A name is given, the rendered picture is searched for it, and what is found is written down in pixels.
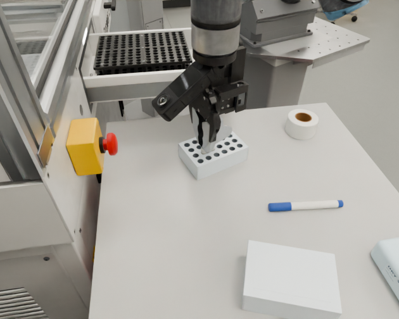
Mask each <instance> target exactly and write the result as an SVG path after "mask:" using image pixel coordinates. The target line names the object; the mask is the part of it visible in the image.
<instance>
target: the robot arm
mask: <svg viewBox="0 0 399 319"><path fill-rule="evenodd" d="M250 1H254V0H191V46H192V48H193V59H194V60H195V61H194V62H193V63H192V64H191V65H190V66H189V67H188V68H186V69H185V70H184V71H183V72H182V73H181V74H180V75H179V76H178V77H177V78H176V79H175V80H174V81H173V82H172V83H171V84H170V85H168V86H167V87H166V88H165V89H164V90H163V91H162V92H161V93H160V94H159V95H157V96H156V97H155V98H154V100H152V102H151V103H152V106H153V107H154V109H155V110H156V111H157V113H158V114H159V115H160V116H161V117H162V118H163V119H164V120H165V121H167V122H171V121H172V120H173V119H174V118H175V117H176V116H177V115H178V114H179V113H180V112H181V111H182V110H183V109H184V108H185V107H187V106H188V105H189V112H190V116H191V122H192V124H193V129H194V133H195V136H196V139H197V141H198V144H199V145H200V146H201V147H202V148H203V150H204V151H205V152H206V153H210V152H211V151H212V150H213V148H214V147H215V145H216V143H218V142H220V141H222V140H223V139H225V138H226V137H228V136H230V135H231V133H232V127H230V126H225V125H224V119H223V118H222V117H221V116H219V115H221V114H224V113H225V114H227V113H230V112H233V111H234V110H235V113H237V112H240V111H243V110H245V109H246V103H247V98H248V87H249V84H247V83H246V82H245V81H244V80H243V77H244V65H245V59H246V47H244V46H240V45H239V33H240V24H241V8H242V4H244V3H247V2H250ZM368 2H369V0H319V3H320V5H321V6H322V9H323V13H325V15H326V17H327V19H328V20H330V21H334V20H336V19H338V18H341V17H342V16H345V15H347V14H349V13H351V12H352V11H355V10H356V9H359V8H361V7H362V6H365V5H366V4H368ZM238 84H240V86H238ZM241 84H243V85H241ZM242 93H245V98H244V104H242V105H240V106H238V104H241V98H239V94H242Z"/></svg>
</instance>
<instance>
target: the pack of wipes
mask: <svg viewBox="0 0 399 319"><path fill-rule="evenodd" d="M370 255H371V256H372V259H373V260H374V261H375V263H376V265H377V266H378V268H379V269H380V271H381V273H382V274H383V276H384V277H385V279H386V281H387V282H388V284H389V286H390V287H391V288H392V290H393V292H394V293H395V295H396V297H397V298H398V300H399V237H396V238H391V239H384V240H380V241H378V242H377V244H376V245H375V246H374V248H373V249H372V251H371V253H370Z"/></svg>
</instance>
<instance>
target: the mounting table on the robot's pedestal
mask: <svg viewBox="0 0 399 319"><path fill-rule="evenodd" d="M307 27H309V28H312V29H314V30H316V31H318V32H321V33H323V34H326V35H328V36H330V37H332V38H331V39H328V40H325V41H322V42H318V43H315V44H312V45H309V46H306V47H303V48H300V49H297V50H294V51H290V52H288V53H284V54H281V55H278V56H276V55H274V54H272V53H270V52H269V51H267V50H265V49H263V48H262V47H256V48H253V47H251V46H250V45H248V44H247V43H245V42H244V41H243V44H244V45H243V46H244V47H246V55H247V56H249V57H255V58H268V59H276V58H277V59H281V60H288V61H293V65H295V64H299V63H306V62H308V66H310V65H312V64H313V65H312V68H315V67H318V66H320V65H324V64H326V63H329V62H332V61H334V60H337V59H340V58H343V57H345V56H348V55H351V54H353V53H357V52H359V51H362V50H364V47H365V44H366V43H369V41H370V38H368V37H365V36H363V35H360V34H358V33H355V32H352V31H350V30H347V29H345V28H343V27H340V26H337V25H335V24H333V23H329V22H327V21H325V20H322V19H320V18H317V17H315V18H314V21H313V23H309V24H308V25H307Z"/></svg>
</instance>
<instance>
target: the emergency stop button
mask: <svg viewBox="0 0 399 319"><path fill-rule="evenodd" d="M103 148H104V150H105V151H108V153H109V155H110V156H114V155H116V154H117V153H118V142H117V137H116V135H115V134H114V133H112V132H111V133H107V136H106V139H103Z"/></svg>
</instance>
